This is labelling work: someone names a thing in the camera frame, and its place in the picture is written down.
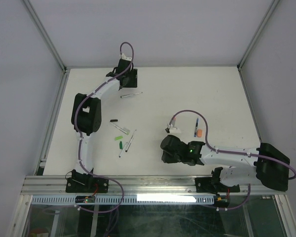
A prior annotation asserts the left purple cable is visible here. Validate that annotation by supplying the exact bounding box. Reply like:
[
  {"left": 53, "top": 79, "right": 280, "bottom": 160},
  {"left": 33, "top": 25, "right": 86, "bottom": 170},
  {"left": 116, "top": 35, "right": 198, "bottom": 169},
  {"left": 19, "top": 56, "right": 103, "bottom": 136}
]
[{"left": 73, "top": 42, "right": 135, "bottom": 213}]

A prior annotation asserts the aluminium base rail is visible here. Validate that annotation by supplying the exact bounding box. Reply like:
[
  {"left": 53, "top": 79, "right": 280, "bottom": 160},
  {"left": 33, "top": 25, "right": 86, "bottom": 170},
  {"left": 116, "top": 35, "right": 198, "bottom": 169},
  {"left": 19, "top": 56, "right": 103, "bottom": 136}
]
[{"left": 21, "top": 175, "right": 285, "bottom": 196}]

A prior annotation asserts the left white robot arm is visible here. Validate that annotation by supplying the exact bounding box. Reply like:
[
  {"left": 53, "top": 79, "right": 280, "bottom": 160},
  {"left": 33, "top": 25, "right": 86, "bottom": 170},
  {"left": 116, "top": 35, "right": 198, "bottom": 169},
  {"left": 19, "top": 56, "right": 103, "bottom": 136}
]
[{"left": 71, "top": 57, "right": 137, "bottom": 174}]

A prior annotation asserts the slotted cable duct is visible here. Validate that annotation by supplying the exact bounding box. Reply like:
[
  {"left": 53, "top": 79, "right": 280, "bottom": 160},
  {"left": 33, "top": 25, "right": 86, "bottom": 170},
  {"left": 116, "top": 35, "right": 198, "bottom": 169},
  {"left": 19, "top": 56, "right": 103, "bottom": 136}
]
[{"left": 32, "top": 194, "right": 215, "bottom": 205}]

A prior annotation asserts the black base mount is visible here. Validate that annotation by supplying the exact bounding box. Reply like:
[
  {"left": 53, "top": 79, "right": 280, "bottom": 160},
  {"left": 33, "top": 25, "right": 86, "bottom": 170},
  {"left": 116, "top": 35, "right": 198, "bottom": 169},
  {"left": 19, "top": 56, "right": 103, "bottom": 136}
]
[
  {"left": 194, "top": 177, "right": 240, "bottom": 194},
  {"left": 65, "top": 169, "right": 109, "bottom": 194}
]

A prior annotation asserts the orange pen cap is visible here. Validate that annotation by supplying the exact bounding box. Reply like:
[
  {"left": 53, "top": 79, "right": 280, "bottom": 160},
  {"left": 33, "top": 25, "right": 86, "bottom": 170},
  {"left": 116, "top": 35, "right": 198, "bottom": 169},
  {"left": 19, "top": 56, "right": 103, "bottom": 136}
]
[{"left": 196, "top": 129, "right": 203, "bottom": 138}]

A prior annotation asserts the white marker green end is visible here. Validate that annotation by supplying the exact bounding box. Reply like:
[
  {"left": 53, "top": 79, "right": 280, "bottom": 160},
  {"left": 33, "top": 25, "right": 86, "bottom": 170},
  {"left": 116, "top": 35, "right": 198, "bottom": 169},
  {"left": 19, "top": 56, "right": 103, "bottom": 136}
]
[{"left": 125, "top": 129, "right": 137, "bottom": 152}]

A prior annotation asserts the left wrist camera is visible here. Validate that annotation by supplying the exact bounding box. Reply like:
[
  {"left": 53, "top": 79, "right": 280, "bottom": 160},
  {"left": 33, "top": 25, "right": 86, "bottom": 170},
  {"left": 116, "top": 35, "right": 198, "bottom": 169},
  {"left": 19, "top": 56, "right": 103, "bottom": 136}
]
[{"left": 120, "top": 53, "right": 132, "bottom": 61}]

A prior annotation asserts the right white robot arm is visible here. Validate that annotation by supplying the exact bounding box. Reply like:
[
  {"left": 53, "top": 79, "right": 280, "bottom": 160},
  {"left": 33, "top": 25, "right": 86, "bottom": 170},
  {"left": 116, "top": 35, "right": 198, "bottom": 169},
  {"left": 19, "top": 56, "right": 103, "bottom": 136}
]
[{"left": 160, "top": 135, "right": 290, "bottom": 192}]

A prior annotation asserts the white pen blue tip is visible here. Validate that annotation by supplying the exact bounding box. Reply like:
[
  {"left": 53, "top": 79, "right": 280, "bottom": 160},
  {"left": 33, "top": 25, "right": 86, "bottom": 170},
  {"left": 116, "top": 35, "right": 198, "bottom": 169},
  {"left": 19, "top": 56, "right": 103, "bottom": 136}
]
[{"left": 118, "top": 147, "right": 126, "bottom": 158}]

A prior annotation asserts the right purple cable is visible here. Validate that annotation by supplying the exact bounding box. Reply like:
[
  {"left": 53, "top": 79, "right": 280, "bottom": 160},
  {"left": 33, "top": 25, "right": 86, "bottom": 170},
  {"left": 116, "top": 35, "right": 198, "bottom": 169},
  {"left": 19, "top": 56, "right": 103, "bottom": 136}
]
[{"left": 169, "top": 109, "right": 296, "bottom": 211}]

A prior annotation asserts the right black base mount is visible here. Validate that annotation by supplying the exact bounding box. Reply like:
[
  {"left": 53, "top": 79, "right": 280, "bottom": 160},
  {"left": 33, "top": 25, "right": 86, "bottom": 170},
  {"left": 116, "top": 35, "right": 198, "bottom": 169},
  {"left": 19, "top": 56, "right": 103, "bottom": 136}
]
[{"left": 194, "top": 177, "right": 240, "bottom": 194}]

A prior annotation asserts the purple cable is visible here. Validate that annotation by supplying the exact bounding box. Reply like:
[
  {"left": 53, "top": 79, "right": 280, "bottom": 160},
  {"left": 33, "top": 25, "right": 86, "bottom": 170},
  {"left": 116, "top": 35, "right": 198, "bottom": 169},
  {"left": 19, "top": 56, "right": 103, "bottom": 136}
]
[
  {"left": 169, "top": 109, "right": 296, "bottom": 211},
  {"left": 73, "top": 42, "right": 135, "bottom": 213}
]

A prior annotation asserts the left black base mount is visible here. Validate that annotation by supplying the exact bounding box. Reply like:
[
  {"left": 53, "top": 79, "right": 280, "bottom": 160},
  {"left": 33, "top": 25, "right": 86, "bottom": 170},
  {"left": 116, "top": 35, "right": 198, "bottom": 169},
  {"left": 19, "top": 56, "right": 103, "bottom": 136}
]
[{"left": 65, "top": 169, "right": 109, "bottom": 194}]

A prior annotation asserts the white pen clear cap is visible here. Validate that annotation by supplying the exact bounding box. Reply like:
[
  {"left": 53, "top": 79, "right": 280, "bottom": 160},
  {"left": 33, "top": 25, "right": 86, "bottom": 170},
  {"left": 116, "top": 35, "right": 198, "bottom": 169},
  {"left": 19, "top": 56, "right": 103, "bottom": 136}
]
[{"left": 110, "top": 122, "right": 130, "bottom": 135}]

